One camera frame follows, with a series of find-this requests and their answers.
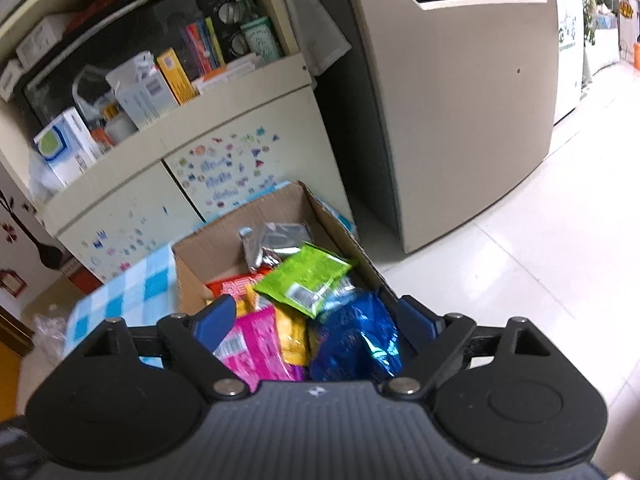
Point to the yellow box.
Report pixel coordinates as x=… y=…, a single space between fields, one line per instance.
x=175 y=75

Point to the blue white checkered tablecloth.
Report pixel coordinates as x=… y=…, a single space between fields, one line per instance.
x=130 y=290

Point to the clear crumpled plastic bag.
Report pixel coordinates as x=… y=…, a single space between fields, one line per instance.
x=50 y=330

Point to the cluster of small stickers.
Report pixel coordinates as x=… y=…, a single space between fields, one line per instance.
x=230 y=170

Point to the white hanging cloth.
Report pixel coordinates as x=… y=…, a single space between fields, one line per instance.
x=310 y=25

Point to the black vase wall sticker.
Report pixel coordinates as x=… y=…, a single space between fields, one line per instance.
x=47 y=255

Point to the small white carton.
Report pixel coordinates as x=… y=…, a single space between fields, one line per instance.
x=7 y=77

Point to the mint patterned canister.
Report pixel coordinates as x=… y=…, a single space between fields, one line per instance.
x=260 y=40

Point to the white orange flat box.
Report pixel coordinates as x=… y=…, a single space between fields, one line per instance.
x=225 y=72

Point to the crumpled plastic wrap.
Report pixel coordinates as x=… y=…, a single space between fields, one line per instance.
x=42 y=180

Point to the wooden door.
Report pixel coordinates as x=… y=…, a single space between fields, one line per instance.
x=12 y=330

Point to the orange bucket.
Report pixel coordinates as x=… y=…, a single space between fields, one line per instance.
x=636 y=55

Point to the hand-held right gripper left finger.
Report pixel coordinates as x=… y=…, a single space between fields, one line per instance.
x=215 y=320

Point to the blue white medicine box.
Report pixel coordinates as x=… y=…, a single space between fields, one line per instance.
x=65 y=147

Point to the magenta snack packet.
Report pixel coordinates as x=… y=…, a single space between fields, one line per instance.
x=255 y=350

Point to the brown patterned box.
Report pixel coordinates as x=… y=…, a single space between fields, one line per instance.
x=80 y=275

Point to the green snack packet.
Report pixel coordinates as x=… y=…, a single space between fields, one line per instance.
x=305 y=275

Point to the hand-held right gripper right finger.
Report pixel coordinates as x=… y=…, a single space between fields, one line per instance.
x=417 y=322

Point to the white barcode box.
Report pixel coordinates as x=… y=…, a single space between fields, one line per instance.
x=140 y=90

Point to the beige refrigerator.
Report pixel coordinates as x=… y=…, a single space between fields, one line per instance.
x=450 y=110

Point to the yellow snack packet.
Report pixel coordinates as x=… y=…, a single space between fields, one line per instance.
x=292 y=335

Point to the orange item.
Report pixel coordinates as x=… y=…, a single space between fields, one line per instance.
x=95 y=5

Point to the brown cardboard box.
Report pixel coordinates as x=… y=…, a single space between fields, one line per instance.
x=215 y=250

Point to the cream cabinet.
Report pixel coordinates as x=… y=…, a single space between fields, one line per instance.
x=280 y=110

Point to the silver snack packet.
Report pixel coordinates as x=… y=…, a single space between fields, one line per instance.
x=275 y=245

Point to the red snack packet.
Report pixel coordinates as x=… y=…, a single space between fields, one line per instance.
x=235 y=287

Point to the colourful marker pack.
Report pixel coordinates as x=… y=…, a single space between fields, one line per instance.
x=200 y=45

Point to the red house socket sticker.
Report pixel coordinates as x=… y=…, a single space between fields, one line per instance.
x=12 y=282

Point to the white freezer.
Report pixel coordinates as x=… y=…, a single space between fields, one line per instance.
x=567 y=35

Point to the white plastic jar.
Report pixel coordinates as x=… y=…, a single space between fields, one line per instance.
x=117 y=127

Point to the black toaster oven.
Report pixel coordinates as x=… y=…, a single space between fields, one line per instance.
x=150 y=25

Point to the dark blue snack packet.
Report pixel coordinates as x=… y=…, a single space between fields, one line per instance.
x=350 y=345

